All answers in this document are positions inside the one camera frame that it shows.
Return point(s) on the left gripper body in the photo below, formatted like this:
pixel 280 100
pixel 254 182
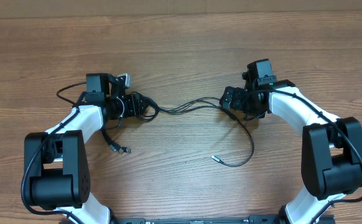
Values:
pixel 125 107

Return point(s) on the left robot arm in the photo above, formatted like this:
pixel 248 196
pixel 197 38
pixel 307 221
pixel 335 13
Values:
pixel 56 178

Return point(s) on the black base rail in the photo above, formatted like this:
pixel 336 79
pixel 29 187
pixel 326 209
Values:
pixel 218 220

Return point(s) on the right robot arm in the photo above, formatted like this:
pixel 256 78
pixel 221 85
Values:
pixel 331 159

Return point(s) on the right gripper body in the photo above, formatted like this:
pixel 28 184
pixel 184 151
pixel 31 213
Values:
pixel 244 102

